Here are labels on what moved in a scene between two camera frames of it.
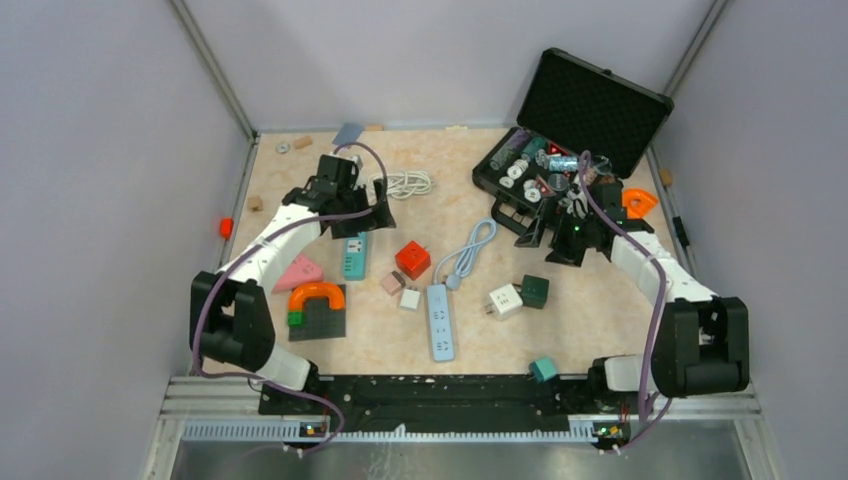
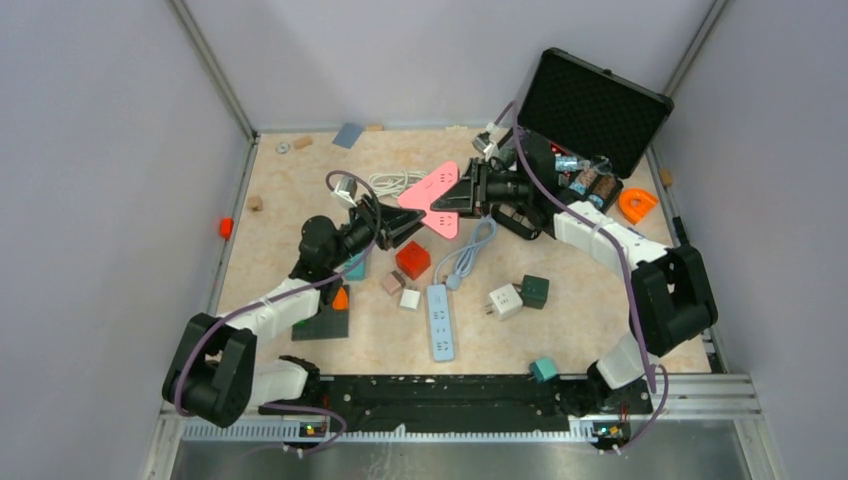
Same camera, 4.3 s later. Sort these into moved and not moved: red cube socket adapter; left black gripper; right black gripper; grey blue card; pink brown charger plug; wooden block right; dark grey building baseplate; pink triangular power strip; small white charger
Moved: right black gripper; left black gripper; pink triangular power strip
Not moved: wooden block right; grey blue card; dark grey building baseplate; small white charger; pink brown charger plug; red cube socket adapter
